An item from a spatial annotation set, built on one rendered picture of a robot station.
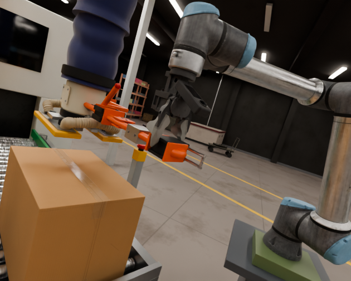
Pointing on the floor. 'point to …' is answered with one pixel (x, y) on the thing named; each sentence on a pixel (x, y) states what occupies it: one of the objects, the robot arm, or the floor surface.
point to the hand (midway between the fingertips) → (167, 146)
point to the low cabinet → (204, 134)
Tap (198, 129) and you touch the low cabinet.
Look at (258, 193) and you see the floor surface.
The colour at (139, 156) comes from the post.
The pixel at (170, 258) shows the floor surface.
